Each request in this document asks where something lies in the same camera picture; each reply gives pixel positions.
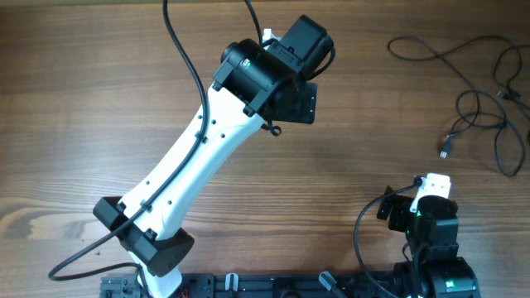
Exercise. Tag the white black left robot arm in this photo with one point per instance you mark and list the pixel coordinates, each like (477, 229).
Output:
(257, 86)

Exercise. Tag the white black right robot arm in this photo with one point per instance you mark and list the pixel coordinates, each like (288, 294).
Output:
(434, 269)

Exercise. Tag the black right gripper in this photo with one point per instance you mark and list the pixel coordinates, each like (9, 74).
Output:
(397, 213)

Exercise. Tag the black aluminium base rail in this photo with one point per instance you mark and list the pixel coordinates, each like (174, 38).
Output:
(349, 285)

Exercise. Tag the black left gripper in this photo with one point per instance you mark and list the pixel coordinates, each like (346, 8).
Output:
(302, 110)

